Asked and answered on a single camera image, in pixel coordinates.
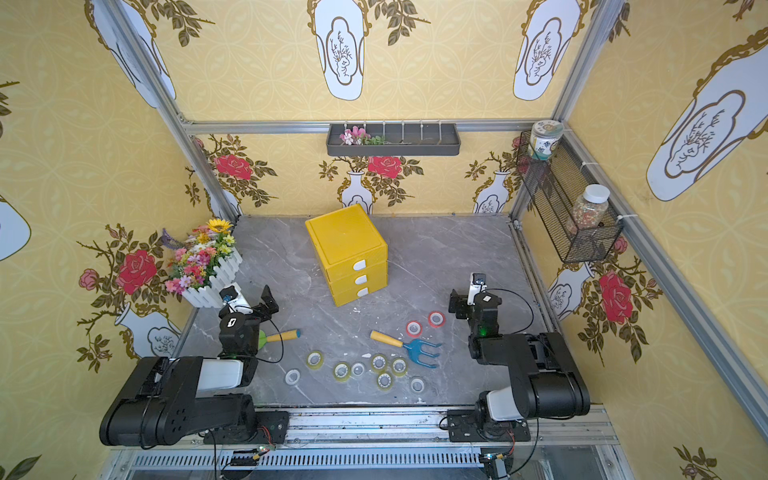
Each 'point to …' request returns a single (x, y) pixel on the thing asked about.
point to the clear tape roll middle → (357, 369)
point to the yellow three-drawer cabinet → (353, 254)
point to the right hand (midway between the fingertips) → (476, 290)
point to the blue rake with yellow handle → (415, 348)
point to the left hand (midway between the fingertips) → (240, 294)
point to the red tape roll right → (436, 319)
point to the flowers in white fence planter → (203, 263)
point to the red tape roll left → (414, 329)
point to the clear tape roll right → (417, 385)
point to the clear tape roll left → (292, 377)
